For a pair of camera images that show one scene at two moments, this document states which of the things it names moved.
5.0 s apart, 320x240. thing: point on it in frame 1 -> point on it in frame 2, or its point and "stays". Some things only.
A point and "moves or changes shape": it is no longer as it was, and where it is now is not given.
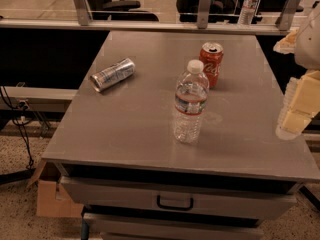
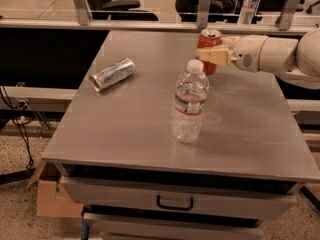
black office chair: (102, 7) stays
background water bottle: (248, 6) stays
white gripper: (310, 45) -> (247, 52)
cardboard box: (51, 202) stays
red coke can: (211, 55) moves or changes shape
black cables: (6, 100) stays
